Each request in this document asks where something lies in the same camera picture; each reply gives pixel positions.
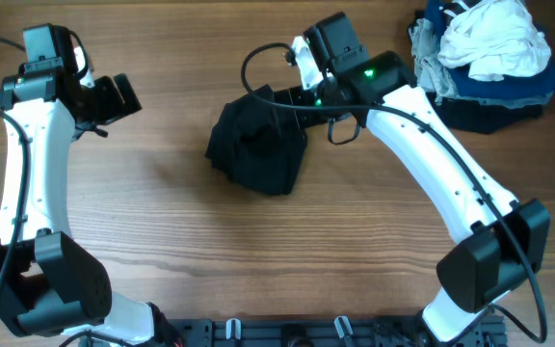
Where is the blue folded garment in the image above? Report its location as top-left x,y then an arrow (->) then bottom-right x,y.
424,0 -> 555,100

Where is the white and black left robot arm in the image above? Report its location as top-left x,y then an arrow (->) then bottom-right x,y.
0,23 -> 183,346

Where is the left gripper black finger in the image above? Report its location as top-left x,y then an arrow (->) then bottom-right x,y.
114,73 -> 142,116
92,76 -> 122,120

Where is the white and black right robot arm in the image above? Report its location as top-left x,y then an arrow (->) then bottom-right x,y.
284,13 -> 550,346

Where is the black t-shirt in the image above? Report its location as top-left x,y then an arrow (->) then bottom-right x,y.
205,94 -> 307,196

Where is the white crumpled garment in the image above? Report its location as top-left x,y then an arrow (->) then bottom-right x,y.
437,0 -> 551,82

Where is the grey crumpled garment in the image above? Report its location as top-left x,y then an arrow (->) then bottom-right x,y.
408,18 -> 459,104

